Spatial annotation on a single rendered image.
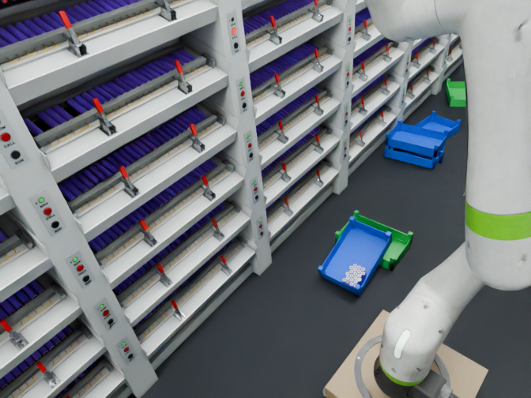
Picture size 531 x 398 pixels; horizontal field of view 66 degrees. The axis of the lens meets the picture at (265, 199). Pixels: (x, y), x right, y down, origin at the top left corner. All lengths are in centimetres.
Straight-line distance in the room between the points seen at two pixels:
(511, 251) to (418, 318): 42
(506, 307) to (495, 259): 121
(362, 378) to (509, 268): 64
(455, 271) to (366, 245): 91
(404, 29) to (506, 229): 33
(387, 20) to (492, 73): 16
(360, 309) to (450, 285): 76
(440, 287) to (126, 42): 97
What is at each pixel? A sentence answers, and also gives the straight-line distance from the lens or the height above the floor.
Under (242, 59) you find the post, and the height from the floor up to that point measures 99.
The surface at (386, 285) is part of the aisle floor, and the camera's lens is 190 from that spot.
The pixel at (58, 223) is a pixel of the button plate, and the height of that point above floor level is 84.
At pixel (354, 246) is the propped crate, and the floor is 7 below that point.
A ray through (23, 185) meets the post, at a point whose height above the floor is 97.
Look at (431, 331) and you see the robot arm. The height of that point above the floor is 58.
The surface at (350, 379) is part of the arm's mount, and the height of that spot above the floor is 33.
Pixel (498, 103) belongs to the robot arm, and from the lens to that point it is 64.
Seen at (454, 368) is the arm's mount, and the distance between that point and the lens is 135.
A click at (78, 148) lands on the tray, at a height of 97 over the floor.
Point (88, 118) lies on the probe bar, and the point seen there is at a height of 101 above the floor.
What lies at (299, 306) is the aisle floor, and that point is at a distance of 181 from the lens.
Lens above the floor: 147
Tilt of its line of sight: 39 degrees down
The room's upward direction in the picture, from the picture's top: 7 degrees counter-clockwise
